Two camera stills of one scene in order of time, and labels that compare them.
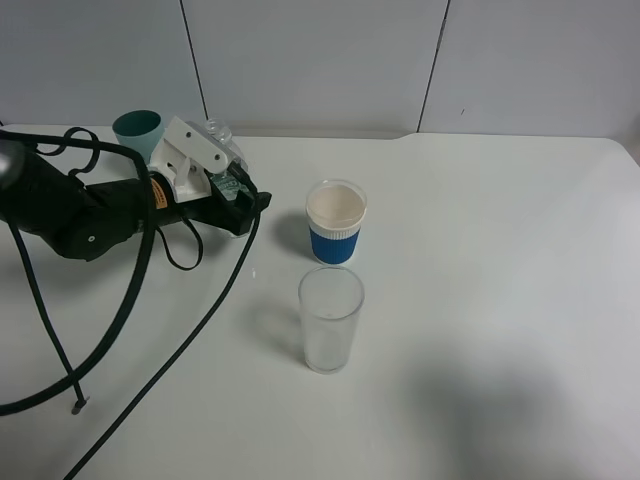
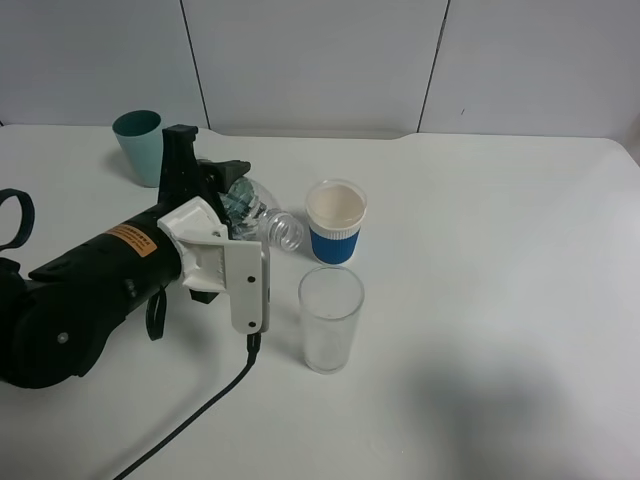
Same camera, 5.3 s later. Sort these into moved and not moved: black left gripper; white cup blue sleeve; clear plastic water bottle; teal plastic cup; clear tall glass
Moved: clear plastic water bottle; black left gripper
Not moved: clear tall glass; teal plastic cup; white cup blue sleeve
